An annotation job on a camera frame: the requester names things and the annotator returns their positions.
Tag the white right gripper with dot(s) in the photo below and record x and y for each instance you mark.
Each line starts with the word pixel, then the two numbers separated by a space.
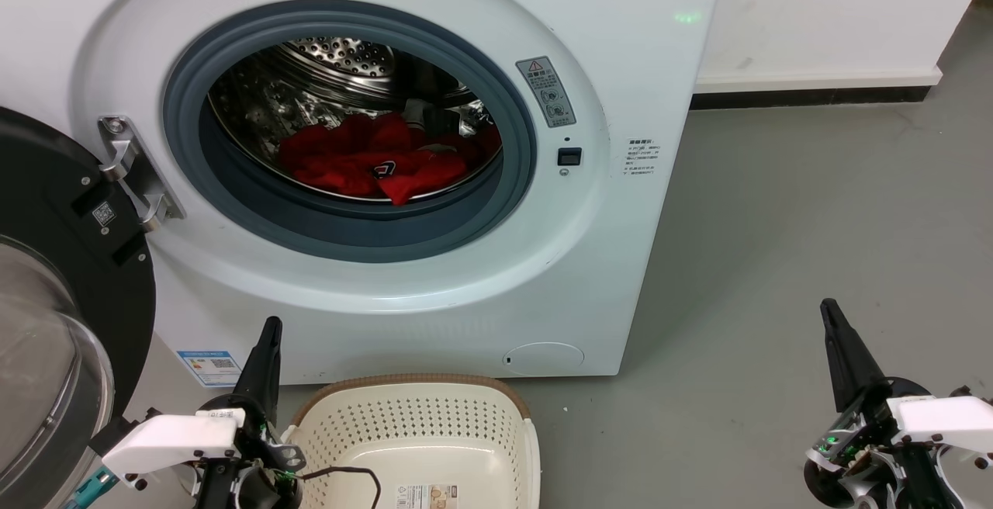
pixel 946 420

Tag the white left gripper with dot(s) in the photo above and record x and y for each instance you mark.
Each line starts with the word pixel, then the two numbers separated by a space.
pixel 171 439

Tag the red cloth garment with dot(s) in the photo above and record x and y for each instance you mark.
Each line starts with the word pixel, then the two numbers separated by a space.
pixel 341 160

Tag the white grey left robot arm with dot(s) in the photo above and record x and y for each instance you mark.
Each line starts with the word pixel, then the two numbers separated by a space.
pixel 256 491

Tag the cream perforated laundry basket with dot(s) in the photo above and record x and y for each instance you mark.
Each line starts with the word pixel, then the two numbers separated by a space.
pixel 403 431

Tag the black round washer door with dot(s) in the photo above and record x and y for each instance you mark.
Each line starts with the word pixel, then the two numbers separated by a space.
pixel 85 284

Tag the printed paper product label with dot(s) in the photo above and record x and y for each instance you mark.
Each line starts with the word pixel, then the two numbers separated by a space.
pixel 425 496

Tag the stainless steel washing machine drum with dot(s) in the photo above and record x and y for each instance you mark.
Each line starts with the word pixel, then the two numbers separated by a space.
pixel 310 90

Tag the blue energy label sticker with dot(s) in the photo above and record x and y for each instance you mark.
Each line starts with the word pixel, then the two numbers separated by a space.
pixel 209 368

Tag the grey rubber door gasket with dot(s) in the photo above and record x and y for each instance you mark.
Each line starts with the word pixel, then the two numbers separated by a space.
pixel 349 233

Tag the clear door glass bowl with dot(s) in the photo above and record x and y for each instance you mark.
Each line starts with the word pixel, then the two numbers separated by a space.
pixel 39 369

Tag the white QR code sticker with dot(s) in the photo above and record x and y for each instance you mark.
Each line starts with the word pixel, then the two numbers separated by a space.
pixel 104 213

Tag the white front-load washing machine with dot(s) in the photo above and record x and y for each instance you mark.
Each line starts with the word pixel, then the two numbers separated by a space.
pixel 621 261

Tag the silver metal door hinge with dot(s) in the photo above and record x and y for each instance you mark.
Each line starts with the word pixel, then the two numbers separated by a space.
pixel 124 156

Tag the white and black baseboard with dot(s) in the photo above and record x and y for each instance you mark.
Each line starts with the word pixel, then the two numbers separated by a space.
pixel 814 90

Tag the black door latch socket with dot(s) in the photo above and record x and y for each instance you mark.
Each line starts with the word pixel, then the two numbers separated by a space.
pixel 569 157

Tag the grey warning sticker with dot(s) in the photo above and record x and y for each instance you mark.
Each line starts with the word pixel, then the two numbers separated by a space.
pixel 547 94

